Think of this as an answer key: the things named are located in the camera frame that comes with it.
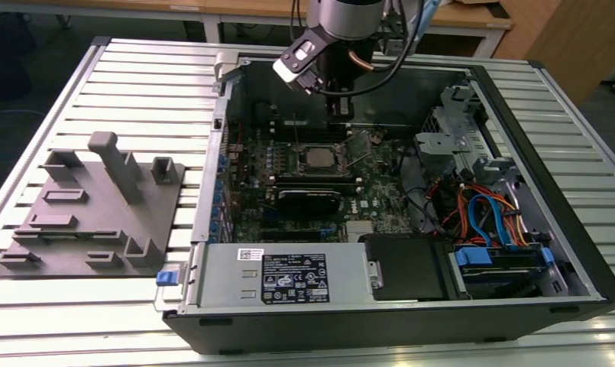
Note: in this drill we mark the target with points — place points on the metal locking lever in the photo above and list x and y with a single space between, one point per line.
297 132
361 160

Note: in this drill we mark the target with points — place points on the silver CPU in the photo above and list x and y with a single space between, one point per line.
322 156

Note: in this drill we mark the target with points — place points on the black clip RAM slot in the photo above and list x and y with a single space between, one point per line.
288 136
288 129

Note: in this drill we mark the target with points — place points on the CPU socket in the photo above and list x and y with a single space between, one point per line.
317 172

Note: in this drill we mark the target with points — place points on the black expansion slot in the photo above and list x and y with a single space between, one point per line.
288 236

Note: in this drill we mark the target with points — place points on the black plastic bay cover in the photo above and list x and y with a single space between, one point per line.
409 267

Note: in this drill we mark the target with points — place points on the grey plastic case latch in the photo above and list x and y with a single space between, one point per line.
225 63

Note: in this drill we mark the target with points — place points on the metal drive cage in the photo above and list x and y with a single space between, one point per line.
440 147

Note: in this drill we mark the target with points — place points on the wooden desk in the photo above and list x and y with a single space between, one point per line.
470 17
134 3

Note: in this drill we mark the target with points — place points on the green motherboard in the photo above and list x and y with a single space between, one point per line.
384 195

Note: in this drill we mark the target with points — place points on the black graphics card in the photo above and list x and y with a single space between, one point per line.
308 204

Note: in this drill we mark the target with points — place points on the silver chipset heatsink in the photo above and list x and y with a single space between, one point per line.
361 230

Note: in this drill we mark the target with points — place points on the wooden cabinet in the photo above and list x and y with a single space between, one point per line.
577 38

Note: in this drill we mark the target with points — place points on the grey power supply unit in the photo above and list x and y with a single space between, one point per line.
221 267

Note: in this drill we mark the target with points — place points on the hard disk in blue carrier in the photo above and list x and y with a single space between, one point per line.
506 277

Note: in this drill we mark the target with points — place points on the grey parts rack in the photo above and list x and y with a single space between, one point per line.
109 229

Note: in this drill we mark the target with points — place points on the blue plastic latch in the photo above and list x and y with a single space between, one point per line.
166 279

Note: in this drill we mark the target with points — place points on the black PC case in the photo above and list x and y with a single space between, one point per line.
338 332

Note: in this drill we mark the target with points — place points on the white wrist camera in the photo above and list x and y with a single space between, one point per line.
300 55

